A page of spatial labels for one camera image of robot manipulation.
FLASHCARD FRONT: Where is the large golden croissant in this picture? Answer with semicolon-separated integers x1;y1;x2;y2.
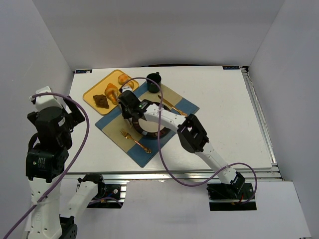
104;83;119;105

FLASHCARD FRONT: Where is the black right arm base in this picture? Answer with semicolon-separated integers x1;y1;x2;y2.
206;183;257;212

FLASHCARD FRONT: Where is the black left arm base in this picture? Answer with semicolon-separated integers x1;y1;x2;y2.
87;183;127;209

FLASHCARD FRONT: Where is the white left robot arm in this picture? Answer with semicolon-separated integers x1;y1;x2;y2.
26;92;105;239

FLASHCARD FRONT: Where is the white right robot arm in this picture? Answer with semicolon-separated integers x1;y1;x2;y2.
118;90;245;199

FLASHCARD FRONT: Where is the dark rimmed ceramic plate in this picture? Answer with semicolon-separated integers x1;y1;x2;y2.
132;105;171;139

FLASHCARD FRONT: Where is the small golden croissant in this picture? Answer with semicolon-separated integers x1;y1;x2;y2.
122;81;135;92

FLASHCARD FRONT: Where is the gold fork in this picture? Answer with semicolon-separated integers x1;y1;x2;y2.
120;129;152;154

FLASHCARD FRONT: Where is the dark green mug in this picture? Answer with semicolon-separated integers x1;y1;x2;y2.
147;72;161;93

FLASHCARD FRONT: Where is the yellow plastic tray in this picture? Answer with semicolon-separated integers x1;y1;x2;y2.
82;69;131;116

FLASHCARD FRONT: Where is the round glazed bun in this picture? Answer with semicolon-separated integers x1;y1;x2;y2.
118;74;129;85

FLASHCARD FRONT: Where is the dark brown brownie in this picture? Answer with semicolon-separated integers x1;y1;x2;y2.
93;95;109;109

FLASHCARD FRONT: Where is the blue and beige placemat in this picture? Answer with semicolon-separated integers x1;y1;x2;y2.
95;82;199;168

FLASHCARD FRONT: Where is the gold knife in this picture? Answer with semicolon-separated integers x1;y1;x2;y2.
158;95;188;116

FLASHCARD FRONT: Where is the left blue table sticker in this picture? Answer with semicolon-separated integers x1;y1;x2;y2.
75;69;93;74

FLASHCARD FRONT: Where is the blue table sticker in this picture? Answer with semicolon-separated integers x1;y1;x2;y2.
75;69;93;74
222;65;240;70

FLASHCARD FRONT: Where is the right blue table sticker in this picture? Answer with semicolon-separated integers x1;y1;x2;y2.
222;65;240;70

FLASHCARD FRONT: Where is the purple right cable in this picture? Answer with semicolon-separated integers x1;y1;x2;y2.
119;77;258;201

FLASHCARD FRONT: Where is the purple cable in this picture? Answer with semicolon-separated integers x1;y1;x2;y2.
4;92;90;239
119;77;258;201

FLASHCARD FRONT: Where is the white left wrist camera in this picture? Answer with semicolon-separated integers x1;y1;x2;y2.
29;86;63;112

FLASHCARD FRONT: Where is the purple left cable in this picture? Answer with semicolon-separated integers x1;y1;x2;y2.
4;92;90;239

